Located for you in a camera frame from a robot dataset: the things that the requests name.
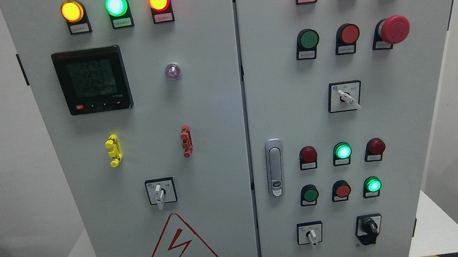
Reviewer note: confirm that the red mushroom emergency stop button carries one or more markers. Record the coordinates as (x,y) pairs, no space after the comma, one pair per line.
(390,31)

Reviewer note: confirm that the red push button lower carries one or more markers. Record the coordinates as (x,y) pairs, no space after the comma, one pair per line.
(340,191)

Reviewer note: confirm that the grey cabinet door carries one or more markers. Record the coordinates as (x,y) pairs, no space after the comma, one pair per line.
(213,185)
(288,99)

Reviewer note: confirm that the red push button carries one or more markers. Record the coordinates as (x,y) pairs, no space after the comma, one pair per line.
(346,39)
(340,191)

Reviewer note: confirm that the white rotary selector switch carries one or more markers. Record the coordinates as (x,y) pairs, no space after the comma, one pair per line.
(344,96)
(309,233)
(161,191)

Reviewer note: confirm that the black rotary knob switch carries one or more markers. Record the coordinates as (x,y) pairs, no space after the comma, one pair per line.
(368,228)

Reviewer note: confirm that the left grey cabinet door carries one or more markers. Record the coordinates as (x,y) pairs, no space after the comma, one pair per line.
(213,185)

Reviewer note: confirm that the dark red indicator light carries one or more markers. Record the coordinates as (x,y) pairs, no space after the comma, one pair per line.
(308,158)
(374,150)

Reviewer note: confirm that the green push button upper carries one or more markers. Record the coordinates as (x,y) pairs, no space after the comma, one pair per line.
(306,44)

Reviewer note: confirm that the small purple dome light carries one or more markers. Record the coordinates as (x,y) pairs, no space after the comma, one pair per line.
(173,71)

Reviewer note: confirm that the red push button upper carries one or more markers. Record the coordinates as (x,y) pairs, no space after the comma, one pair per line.
(346,39)

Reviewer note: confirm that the right grey cabinet door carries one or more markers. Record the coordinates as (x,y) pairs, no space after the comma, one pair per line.
(288,99)

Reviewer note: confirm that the lit green indicator light middle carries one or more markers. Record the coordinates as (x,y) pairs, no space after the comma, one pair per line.
(341,154)

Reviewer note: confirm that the green indicator light top left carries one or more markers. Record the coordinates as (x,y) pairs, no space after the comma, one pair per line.
(120,13)

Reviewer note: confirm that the dark red indicator light left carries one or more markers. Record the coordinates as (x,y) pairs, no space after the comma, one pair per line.
(308,158)

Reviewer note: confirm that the dark red indicator light right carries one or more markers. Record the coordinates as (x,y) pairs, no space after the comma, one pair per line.
(374,150)

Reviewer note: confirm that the black digital power meter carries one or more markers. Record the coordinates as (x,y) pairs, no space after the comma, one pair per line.
(93,80)

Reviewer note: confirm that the red-rimmed lit indicator light left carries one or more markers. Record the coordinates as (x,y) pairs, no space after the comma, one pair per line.
(161,10)

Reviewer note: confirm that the yellow indicator light top left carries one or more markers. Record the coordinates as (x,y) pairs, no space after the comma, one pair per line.
(76,17)

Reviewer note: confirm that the lit green push button lower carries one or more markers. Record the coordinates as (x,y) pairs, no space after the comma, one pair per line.
(371,187)

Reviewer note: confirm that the silver door lock handle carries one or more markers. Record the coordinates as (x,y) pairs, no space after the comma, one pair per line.
(273,153)

